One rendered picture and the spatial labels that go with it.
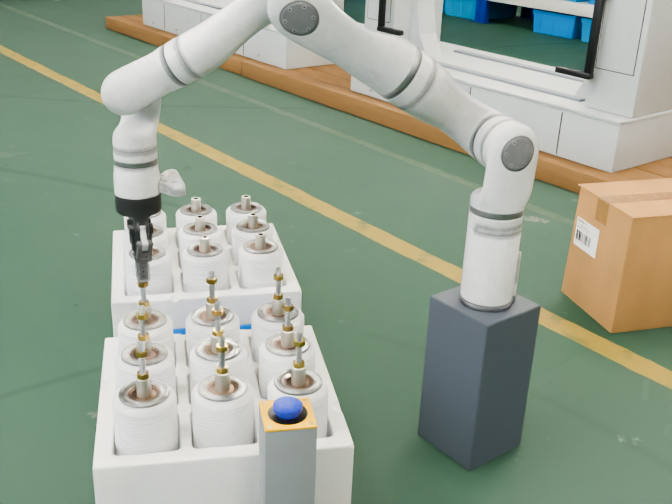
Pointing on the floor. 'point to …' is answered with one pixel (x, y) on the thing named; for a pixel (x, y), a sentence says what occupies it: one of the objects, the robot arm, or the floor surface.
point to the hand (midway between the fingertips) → (142, 269)
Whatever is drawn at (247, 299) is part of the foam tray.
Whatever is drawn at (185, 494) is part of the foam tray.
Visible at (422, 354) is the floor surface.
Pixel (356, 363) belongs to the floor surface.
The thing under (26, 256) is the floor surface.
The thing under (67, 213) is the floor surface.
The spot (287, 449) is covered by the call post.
